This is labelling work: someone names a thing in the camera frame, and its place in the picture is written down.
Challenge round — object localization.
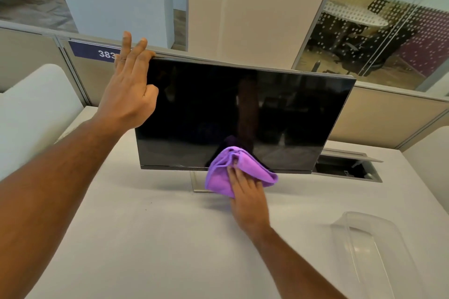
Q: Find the person's left hand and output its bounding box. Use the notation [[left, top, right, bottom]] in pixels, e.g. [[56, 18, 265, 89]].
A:
[[94, 30, 159, 132]]

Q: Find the person's right hand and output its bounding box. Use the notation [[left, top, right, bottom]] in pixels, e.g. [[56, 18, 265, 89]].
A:
[[227, 158, 271, 242]]

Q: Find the purple microfibre cloth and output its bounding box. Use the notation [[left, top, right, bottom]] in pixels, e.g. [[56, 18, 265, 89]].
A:
[[204, 146, 279, 199]]

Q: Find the black monitor with silver stand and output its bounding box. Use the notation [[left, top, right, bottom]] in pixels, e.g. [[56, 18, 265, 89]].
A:
[[135, 51, 357, 193]]

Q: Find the person's right forearm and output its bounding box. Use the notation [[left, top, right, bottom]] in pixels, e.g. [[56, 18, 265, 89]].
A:
[[251, 227, 348, 299]]

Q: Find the person's left forearm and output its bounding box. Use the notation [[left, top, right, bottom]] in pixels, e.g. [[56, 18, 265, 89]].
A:
[[0, 114, 125, 299]]

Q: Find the blue number sign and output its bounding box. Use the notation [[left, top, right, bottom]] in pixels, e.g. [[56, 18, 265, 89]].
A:
[[68, 40, 122, 63]]

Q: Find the white desk divider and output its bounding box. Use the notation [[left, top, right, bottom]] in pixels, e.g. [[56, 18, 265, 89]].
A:
[[0, 64, 85, 182], [401, 125, 449, 205]]

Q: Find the beige partition panel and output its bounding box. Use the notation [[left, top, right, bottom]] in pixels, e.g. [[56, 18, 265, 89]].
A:
[[0, 20, 87, 94], [58, 37, 449, 150]]

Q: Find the clear plastic container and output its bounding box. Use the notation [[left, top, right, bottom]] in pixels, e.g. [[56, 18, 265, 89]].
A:
[[330, 211, 427, 299]]

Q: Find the black office chair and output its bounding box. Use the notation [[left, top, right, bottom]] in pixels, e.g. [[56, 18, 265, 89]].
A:
[[326, 28, 386, 75]]

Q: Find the round white table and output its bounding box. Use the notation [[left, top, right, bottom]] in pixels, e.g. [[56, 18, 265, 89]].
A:
[[322, 0, 389, 28]]

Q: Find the open grey desk cable hatch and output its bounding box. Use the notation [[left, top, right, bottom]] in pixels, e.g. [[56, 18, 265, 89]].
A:
[[314, 148, 384, 184]]

